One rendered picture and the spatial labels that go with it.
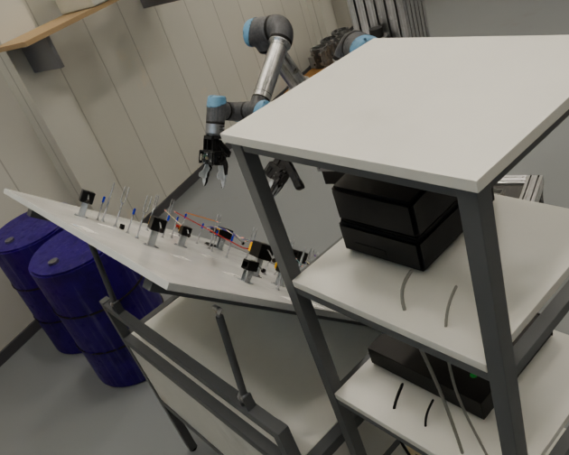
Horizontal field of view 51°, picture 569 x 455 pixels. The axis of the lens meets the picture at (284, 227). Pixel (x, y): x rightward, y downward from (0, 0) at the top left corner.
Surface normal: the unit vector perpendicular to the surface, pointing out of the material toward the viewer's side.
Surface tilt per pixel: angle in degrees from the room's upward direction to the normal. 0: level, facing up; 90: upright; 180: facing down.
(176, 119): 90
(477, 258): 90
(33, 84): 90
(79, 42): 90
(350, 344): 0
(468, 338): 0
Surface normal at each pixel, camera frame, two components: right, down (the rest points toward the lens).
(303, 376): -0.29, -0.81
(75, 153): 0.84, 0.04
